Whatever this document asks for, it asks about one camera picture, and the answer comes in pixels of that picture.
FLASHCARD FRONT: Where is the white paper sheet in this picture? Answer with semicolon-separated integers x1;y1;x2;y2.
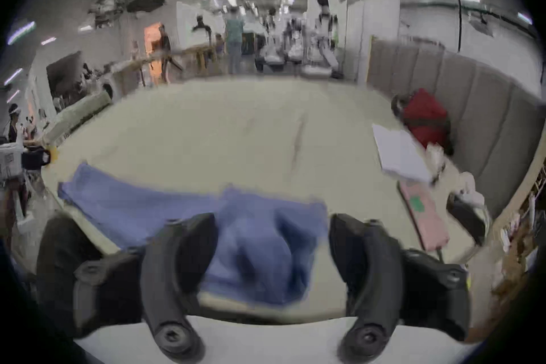
372;123;437;185

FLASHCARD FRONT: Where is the blue garment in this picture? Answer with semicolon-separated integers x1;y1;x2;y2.
57;162;329;307

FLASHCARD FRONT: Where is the spare hand-held gripper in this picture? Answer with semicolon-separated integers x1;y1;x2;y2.
446;172;492;248

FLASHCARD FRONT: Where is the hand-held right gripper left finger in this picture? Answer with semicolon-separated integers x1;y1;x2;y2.
73;212;219;363

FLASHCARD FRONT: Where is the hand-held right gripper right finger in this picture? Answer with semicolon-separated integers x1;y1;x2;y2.
328;212;472;360

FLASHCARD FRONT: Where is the white robot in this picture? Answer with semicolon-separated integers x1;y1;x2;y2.
255;8;286;73
302;0;345;78

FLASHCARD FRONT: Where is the pink phone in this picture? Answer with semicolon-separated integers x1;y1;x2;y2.
397;179;451;252

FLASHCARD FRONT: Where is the grey padded headboard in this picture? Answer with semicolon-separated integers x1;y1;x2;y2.
366;36;546;220

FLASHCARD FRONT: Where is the red bag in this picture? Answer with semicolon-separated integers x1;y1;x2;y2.
392;88;454;155

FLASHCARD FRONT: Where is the wooden table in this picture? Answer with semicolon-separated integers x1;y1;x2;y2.
168;46;219;75

